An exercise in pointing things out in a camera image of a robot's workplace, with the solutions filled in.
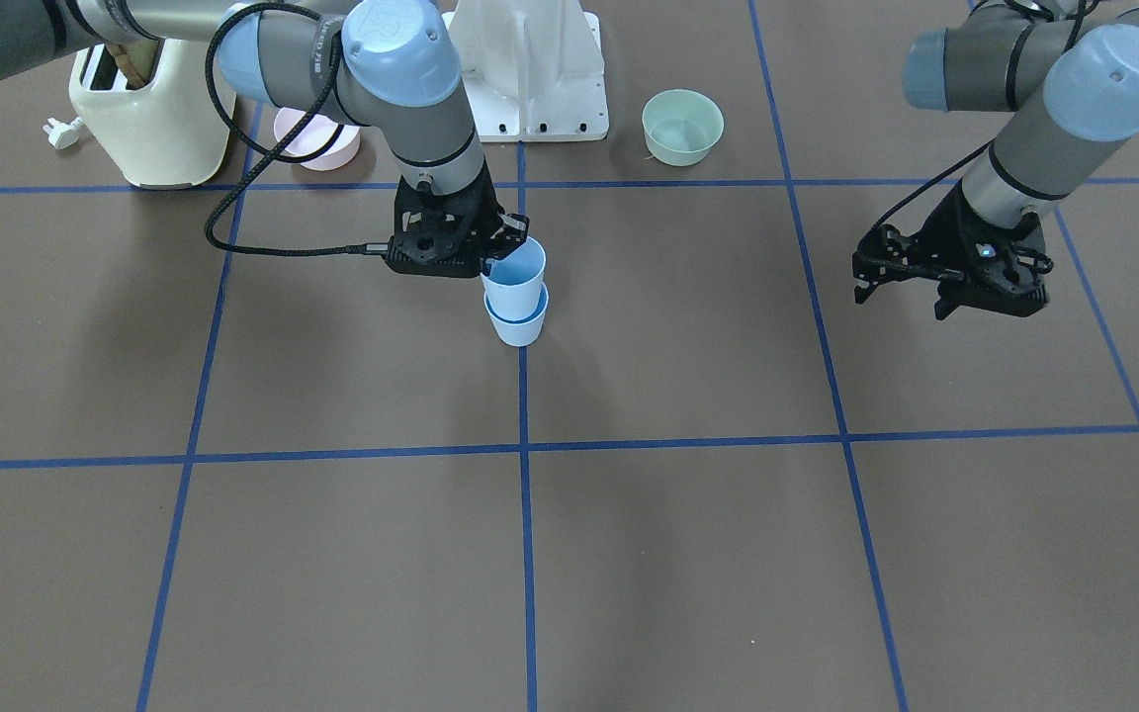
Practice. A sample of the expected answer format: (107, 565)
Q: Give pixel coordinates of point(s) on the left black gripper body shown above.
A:
(947, 229)

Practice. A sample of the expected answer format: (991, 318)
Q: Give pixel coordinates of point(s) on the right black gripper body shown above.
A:
(511, 228)

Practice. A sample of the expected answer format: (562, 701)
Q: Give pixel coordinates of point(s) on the light blue cup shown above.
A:
(522, 332)
(513, 285)

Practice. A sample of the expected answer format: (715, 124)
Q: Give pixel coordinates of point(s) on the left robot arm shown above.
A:
(1070, 86)

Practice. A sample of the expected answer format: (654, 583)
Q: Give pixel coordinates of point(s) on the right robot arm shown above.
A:
(384, 64)

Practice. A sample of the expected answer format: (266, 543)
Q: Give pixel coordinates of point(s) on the pink bowl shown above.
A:
(317, 132)

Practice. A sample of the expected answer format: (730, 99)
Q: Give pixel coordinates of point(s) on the green bowl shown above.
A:
(681, 126)

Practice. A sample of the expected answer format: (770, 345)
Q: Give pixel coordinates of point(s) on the cream toaster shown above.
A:
(165, 135)

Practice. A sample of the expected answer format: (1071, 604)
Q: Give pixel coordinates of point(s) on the toast slice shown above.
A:
(135, 62)

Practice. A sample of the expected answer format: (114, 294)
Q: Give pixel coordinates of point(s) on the white power plug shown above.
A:
(61, 135)

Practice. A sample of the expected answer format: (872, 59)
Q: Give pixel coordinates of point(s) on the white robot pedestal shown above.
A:
(534, 70)

